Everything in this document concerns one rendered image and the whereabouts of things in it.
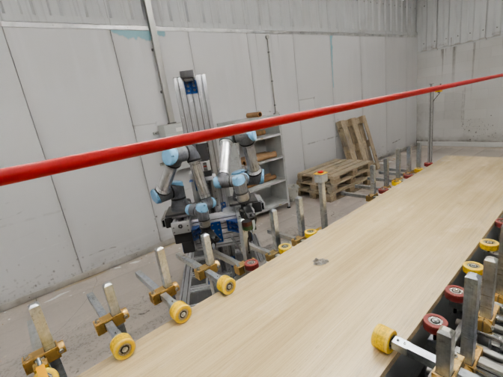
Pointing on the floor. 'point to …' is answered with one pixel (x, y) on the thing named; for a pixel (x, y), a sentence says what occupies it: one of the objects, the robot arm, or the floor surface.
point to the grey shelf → (279, 191)
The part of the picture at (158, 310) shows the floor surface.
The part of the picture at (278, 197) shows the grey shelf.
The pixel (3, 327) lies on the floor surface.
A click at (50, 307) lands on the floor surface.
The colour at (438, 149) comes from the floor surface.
